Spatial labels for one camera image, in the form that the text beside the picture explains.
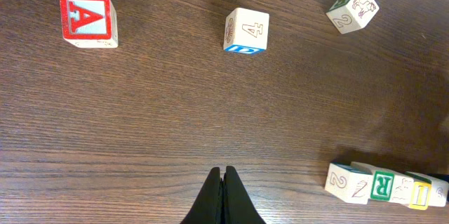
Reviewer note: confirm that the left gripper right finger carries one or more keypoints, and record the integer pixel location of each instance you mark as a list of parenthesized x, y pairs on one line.
[(237, 207)]

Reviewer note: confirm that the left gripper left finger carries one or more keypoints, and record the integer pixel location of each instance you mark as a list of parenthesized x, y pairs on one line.
[(207, 207)]

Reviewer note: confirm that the leaf picture wooden block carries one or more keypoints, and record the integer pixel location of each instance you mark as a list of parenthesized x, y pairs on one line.
[(349, 184)]

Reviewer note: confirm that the green letter R block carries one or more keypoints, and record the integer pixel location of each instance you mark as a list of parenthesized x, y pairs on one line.
[(382, 180)]

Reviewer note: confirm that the green sided picture block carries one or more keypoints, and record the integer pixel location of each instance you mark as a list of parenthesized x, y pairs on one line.
[(402, 190)]

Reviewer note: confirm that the yellow letter wooden block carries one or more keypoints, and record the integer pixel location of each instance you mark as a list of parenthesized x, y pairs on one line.
[(420, 192)]

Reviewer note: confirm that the plain white wooden block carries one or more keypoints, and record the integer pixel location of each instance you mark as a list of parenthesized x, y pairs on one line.
[(440, 196)]

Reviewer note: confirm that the number four blue block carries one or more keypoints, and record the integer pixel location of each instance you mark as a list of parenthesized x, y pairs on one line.
[(246, 31)]

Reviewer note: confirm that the red letter A block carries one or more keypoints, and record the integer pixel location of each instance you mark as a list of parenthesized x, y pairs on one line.
[(89, 23)]

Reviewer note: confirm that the animal picture wooden block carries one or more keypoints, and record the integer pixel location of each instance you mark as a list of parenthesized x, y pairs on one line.
[(352, 15)]

